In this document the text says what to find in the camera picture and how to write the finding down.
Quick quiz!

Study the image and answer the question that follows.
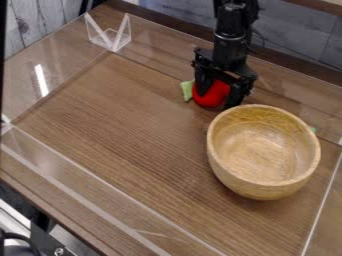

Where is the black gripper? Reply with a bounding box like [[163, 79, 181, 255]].
[[192, 47, 258, 109]]

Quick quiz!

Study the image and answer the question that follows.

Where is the red felt fruit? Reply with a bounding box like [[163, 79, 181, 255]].
[[180, 80, 230, 108]]

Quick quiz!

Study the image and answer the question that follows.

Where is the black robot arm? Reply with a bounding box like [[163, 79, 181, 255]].
[[191, 0, 259, 109]]

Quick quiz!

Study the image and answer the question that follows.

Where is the light wooden bowl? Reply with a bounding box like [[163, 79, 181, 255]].
[[207, 104, 320, 201]]

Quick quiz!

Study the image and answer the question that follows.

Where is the clear acrylic tray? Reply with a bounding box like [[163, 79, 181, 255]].
[[0, 7, 342, 256]]

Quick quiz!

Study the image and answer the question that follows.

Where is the black metal clamp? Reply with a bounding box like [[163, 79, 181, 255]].
[[0, 213, 79, 256]]

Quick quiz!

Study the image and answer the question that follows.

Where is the black cable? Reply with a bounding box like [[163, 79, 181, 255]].
[[247, 23, 267, 51]]

